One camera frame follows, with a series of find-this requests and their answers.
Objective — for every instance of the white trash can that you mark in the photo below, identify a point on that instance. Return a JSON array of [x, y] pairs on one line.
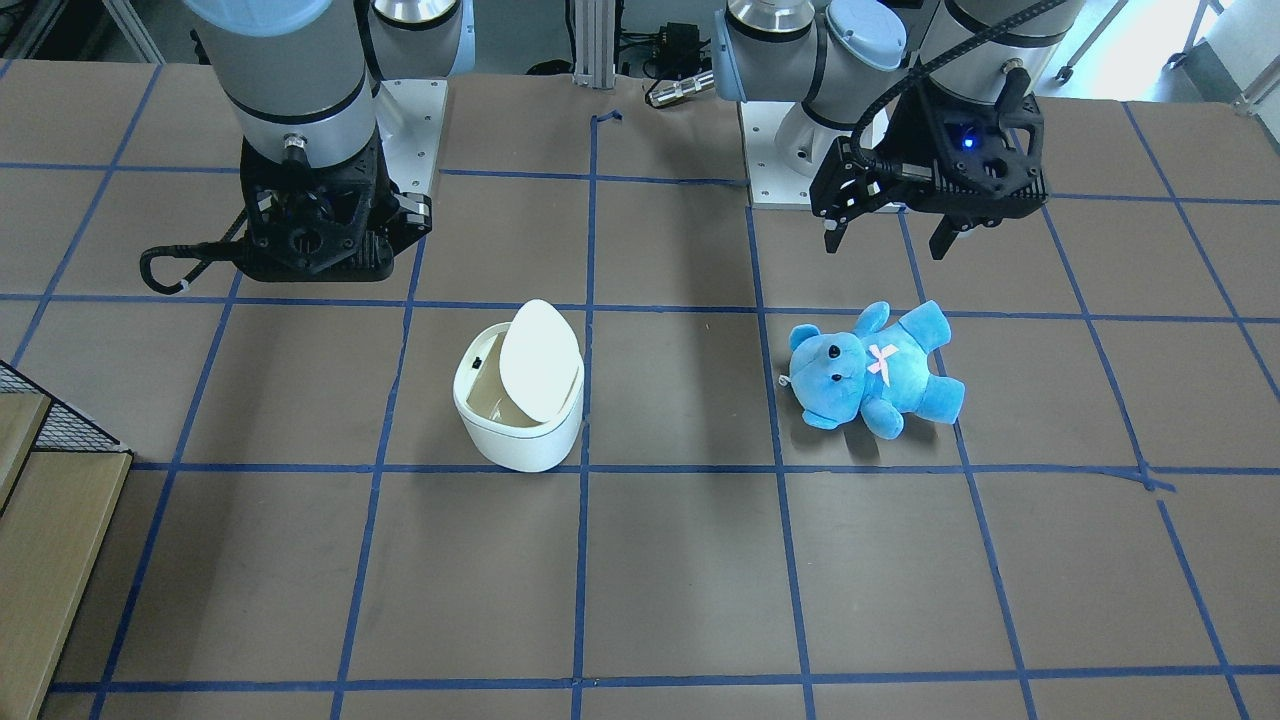
[[519, 389]]

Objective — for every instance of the silver cylindrical connector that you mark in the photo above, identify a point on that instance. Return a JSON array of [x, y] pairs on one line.
[[665, 93]]

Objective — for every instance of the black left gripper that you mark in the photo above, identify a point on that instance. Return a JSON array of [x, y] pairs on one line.
[[915, 135]]

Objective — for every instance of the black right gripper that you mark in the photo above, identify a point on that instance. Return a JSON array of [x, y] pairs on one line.
[[412, 213]]

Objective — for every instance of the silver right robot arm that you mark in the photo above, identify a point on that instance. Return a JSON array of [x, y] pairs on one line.
[[341, 107]]

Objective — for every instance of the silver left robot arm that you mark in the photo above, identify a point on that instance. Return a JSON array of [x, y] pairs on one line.
[[848, 63]]

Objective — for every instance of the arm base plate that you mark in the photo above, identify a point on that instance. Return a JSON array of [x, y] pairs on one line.
[[411, 115], [783, 149]]

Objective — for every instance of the aluminium frame post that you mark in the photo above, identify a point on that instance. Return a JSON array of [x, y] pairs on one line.
[[595, 39]]

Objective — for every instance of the wooden shelf with mesh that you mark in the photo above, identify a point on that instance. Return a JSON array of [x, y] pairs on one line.
[[62, 477]]

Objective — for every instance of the blue teddy bear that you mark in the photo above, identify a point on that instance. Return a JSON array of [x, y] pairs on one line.
[[877, 371]]

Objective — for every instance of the black power adapter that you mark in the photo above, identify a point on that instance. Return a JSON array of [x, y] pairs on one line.
[[676, 42]]

